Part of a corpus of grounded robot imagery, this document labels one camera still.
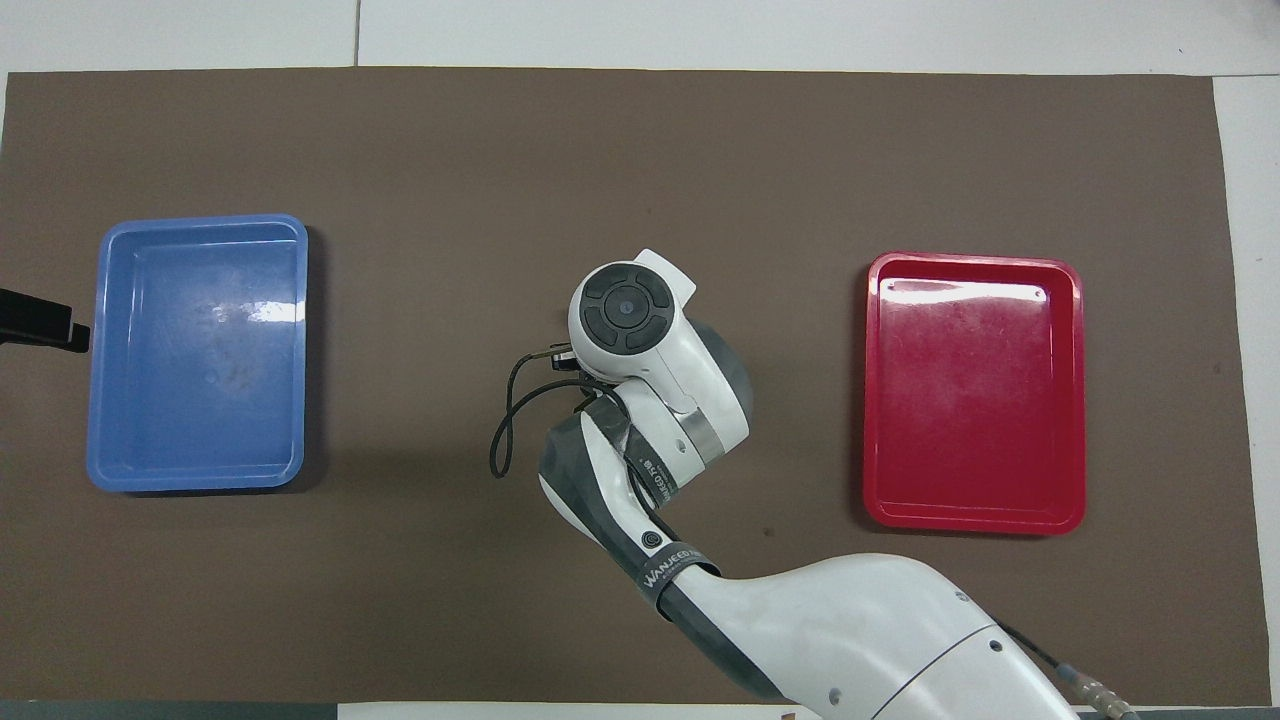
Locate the blue plastic tray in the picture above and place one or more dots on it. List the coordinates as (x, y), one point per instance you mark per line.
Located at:
(200, 360)

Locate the brown table mat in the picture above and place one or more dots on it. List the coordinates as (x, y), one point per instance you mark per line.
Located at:
(400, 150)

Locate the red plastic tray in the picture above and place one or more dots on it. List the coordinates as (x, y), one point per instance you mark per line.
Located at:
(975, 400)

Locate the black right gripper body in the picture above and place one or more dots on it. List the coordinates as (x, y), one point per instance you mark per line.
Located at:
(563, 358)

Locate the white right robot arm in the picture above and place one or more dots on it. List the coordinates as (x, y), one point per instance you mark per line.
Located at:
(850, 630)

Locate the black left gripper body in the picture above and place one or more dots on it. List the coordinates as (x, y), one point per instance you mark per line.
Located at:
(30, 318)

